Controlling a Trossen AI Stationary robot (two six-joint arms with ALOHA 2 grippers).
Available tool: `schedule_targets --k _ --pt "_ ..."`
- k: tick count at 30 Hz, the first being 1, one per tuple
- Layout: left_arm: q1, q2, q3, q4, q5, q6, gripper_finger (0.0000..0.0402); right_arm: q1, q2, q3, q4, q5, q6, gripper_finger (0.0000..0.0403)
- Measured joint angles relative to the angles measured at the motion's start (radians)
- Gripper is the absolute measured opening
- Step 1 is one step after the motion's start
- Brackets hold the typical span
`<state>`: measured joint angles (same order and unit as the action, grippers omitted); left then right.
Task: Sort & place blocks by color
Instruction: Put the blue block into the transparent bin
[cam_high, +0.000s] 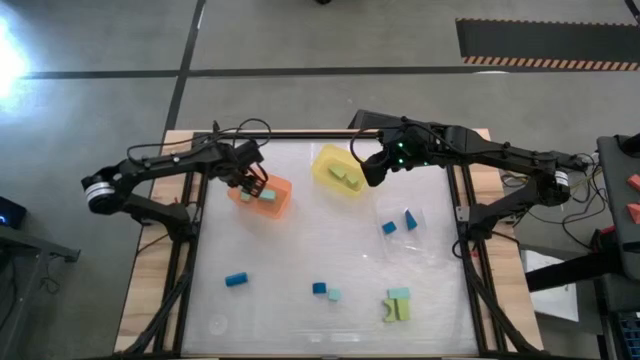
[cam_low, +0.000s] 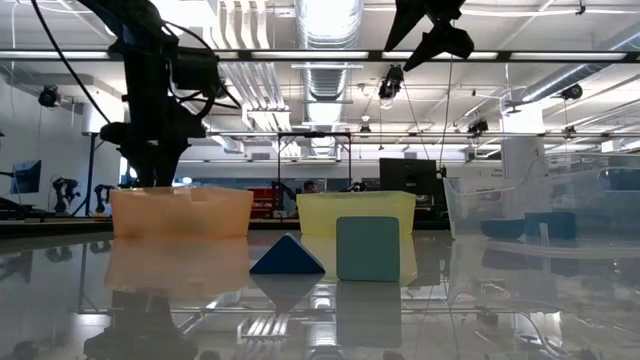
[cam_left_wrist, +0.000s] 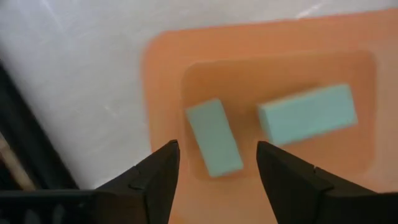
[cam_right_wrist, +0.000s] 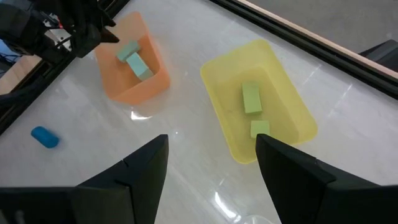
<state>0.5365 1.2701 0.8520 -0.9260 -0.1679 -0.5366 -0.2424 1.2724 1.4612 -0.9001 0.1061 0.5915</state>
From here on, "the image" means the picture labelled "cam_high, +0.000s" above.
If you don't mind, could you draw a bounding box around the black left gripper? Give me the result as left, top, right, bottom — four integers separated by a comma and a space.
212, 139, 269, 199

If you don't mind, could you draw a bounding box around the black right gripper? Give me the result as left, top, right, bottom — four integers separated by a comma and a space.
360, 124, 441, 188

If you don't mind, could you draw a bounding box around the translucent orange plastic bin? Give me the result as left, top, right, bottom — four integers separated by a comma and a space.
227, 173, 294, 220

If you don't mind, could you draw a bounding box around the translucent yellow plastic bin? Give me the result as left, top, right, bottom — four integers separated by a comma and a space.
310, 143, 375, 197

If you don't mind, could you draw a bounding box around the clear plastic bin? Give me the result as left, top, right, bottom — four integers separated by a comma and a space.
372, 197, 444, 259

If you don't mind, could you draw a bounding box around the black hazard-striped floor mat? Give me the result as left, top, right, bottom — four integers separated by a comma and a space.
454, 17, 640, 73

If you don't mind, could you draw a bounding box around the black stand leg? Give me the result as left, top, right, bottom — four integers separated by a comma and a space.
524, 247, 626, 294

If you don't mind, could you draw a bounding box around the white paper sheet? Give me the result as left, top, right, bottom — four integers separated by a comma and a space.
521, 248, 581, 324

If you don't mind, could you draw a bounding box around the grey desk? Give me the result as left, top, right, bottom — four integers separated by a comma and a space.
0, 223, 82, 360

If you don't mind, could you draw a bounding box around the black box with blue light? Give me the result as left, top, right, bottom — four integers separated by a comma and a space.
0, 195, 28, 231

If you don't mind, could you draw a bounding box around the black cart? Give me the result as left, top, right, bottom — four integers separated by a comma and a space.
596, 133, 640, 284

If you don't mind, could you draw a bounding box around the blue crate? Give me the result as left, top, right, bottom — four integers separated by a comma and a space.
614, 309, 640, 360

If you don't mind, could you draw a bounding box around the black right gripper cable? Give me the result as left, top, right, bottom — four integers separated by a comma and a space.
349, 126, 389, 165

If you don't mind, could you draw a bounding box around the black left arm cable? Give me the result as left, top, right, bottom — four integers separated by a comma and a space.
126, 117, 273, 164

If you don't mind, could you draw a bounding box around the black metal rig frame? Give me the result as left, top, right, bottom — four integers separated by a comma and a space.
114, 127, 544, 360

